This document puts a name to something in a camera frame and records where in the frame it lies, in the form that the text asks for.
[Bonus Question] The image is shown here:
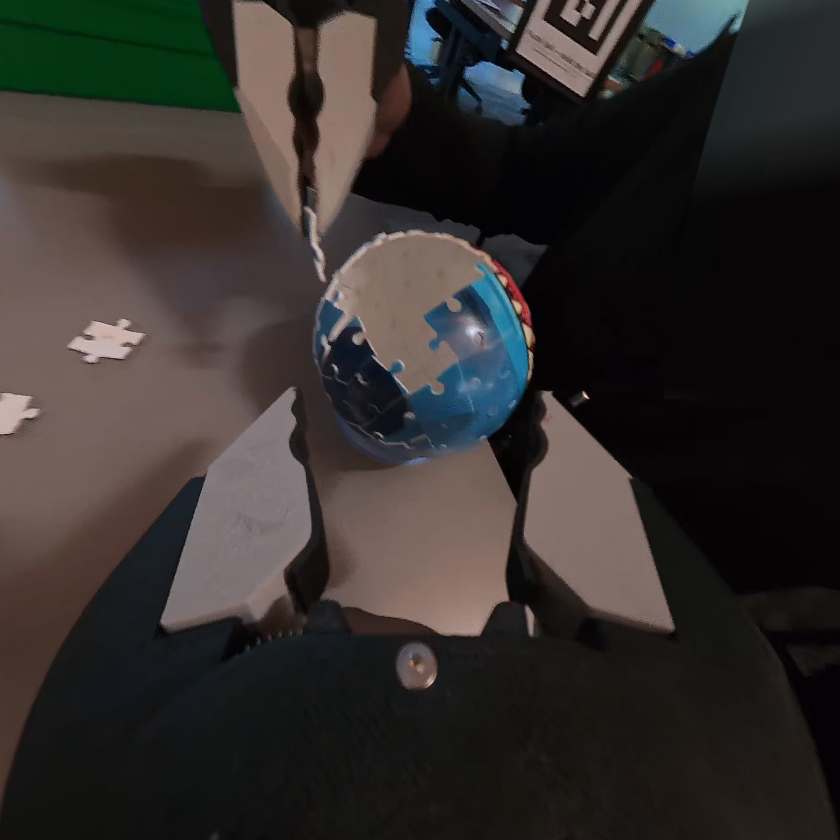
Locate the white-backed puzzle piece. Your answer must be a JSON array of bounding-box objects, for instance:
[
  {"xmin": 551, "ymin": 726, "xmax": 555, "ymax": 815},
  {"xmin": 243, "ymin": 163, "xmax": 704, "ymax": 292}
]
[
  {"xmin": 66, "ymin": 318, "xmax": 147, "ymax": 364},
  {"xmin": 301, "ymin": 205, "xmax": 328, "ymax": 284},
  {"xmin": 0, "ymin": 392, "xmax": 42, "ymax": 436}
]

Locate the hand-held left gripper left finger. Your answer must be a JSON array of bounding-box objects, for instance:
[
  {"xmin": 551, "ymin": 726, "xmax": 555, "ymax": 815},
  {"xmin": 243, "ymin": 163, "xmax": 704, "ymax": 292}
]
[{"xmin": 160, "ymin": 386, "xmax": 330, "ymax": 632}]

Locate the person's right hand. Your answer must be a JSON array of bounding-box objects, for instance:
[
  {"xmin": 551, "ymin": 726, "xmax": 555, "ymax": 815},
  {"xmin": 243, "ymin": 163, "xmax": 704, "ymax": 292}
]
[{"xmin": 366, "ymin": 66, "xmax": 413, "ymax": 160}]

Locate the printed tag board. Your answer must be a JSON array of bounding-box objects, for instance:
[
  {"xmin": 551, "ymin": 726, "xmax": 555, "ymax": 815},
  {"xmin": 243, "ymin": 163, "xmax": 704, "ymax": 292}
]
[{"xmin": 508, "ymin": 0, "xmax": 658, "ymax": 101}]

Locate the green storage box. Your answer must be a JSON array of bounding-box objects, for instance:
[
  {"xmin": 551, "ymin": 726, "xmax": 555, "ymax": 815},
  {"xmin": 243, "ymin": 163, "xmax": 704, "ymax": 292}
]
[{"xmin": 0, "ymin": 0, "xmax": 241, "ymax": 114}]

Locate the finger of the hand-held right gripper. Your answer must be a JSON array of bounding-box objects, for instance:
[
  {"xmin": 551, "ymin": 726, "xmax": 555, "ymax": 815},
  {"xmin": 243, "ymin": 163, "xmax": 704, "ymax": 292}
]
[
  {"xmin": 233, "ymin": 0, "xmax": 316, "ymax": 231},
  {"xmin": 303, "ymin": 8, "xmax": 382, "ymax": 238}
]

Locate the blue puzzle ball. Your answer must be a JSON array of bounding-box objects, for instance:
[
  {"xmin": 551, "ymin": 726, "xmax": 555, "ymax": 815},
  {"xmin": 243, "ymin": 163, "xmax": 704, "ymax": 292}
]
[{"xmin": 313, "ymin": 229, "xmax": 535, "ymax": 468}]

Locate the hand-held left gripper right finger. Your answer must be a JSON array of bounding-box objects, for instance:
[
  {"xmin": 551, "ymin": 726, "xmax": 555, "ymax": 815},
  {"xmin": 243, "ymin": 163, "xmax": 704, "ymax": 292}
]
[{"xmin": 505, "ymin": 390, "xmax": 677, "ymax": 635}]

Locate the person's right forearm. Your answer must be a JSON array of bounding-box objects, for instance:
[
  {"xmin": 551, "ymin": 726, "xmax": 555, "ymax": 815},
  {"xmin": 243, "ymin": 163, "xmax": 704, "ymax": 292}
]
[{"xmin": 353, "ymin": 20, "xmax": 746, "ymax": 253}]

